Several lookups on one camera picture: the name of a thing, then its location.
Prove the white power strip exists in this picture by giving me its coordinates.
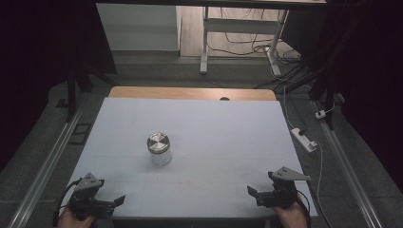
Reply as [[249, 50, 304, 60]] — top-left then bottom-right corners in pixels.
[[290, 127, 318, 154]]

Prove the person's right hand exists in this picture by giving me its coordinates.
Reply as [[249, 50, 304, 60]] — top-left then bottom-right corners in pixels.
[[272, 193, 310, 228]]

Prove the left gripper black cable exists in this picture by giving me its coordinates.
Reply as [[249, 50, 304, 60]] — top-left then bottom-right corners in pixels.
[[51, 178, 84, 228]]

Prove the round silver metal lid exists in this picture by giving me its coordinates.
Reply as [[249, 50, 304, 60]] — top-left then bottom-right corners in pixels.
[[146, 132, 171, 155]]

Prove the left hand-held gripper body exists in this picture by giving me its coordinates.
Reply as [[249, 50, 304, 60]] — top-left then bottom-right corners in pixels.
[[68, 172, 116, 220]]

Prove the black curtain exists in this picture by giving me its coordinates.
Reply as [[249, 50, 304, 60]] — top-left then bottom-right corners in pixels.
[[279, 0, 403, 193], [0, 0, 119, 174]]

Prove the person's left hand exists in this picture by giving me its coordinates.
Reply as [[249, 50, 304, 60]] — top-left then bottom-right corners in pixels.
[[56, 205, 96, 228]]

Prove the thin white cable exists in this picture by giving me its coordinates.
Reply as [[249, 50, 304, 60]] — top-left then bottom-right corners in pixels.
[[282, 85, 335, 228]]

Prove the black metal stand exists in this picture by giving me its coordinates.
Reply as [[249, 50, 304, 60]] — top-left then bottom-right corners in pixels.
[[56, 60, 119, 124], [275, 56, 348, 131]]

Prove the white foam board mat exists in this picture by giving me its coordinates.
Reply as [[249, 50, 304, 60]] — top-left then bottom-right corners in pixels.
[[54, 97, 318, 219]]

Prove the metal floor rail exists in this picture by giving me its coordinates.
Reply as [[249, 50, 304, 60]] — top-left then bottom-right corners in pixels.
[[7, 103, 88, 228], [312, 100, 385, 228]]

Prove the tangle of black floor cables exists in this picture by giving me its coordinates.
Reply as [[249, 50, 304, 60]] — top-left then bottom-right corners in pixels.
[[206, 7, 313, 91]]

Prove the white desk frame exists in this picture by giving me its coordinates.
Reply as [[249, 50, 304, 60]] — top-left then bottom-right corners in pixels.
[[199, 6, 290, 77]]

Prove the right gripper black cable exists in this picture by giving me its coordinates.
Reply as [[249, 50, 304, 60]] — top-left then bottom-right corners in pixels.
[[296, 189, 314, 228]]

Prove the clear glass jar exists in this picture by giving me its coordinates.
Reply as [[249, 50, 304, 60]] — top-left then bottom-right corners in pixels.
[[147, 146, 174, 168]]

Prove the wooden table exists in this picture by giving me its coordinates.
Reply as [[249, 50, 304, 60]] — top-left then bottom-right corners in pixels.
[[108, 85, 278, 103]]

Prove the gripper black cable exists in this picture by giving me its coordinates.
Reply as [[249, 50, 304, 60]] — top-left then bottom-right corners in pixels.
[[296, 189, 314, 228], [51, 178, 84, 228]]

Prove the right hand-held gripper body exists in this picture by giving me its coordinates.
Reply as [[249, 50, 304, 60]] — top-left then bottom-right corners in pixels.
[[267, 166, 312, 210]]

